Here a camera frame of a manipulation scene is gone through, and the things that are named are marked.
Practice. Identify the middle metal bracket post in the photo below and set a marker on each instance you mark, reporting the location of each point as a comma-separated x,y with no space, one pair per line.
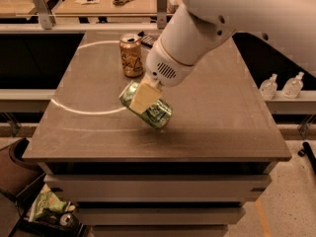
161,13

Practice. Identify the green soda can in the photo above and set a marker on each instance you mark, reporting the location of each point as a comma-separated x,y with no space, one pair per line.
156,116

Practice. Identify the clear sanitizer bottle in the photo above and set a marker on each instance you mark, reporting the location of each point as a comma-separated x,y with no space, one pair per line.
293,86
269,87

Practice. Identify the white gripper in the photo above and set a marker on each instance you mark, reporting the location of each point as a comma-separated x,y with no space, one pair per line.
165,65

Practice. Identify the gold soda can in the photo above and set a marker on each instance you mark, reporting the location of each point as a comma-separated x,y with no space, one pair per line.
131,56

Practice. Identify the metal bracket post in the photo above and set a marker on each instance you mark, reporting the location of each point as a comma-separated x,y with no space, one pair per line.
161,13
46,19

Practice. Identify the green snack bag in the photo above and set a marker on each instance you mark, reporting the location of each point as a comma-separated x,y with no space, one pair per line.
48,202

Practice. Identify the grey drawer cabinet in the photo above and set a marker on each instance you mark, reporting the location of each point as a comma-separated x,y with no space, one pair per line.
159,205

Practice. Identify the black bin with trash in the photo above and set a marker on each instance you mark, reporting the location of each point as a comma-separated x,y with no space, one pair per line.
48,216

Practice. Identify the crushed can in bin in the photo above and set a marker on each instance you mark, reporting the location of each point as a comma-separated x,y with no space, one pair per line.
68,220

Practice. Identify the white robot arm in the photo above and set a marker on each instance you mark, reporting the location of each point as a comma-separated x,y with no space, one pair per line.
199,26

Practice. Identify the white power strip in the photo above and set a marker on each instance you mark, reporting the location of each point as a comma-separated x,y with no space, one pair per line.
172,5

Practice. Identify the left metal bracket post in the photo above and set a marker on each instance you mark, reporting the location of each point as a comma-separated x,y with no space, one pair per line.
46,19

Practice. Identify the scissors on back desk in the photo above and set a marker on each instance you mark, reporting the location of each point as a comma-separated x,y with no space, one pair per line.
121,2

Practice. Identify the black calculator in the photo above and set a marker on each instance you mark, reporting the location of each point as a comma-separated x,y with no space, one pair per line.
147,40

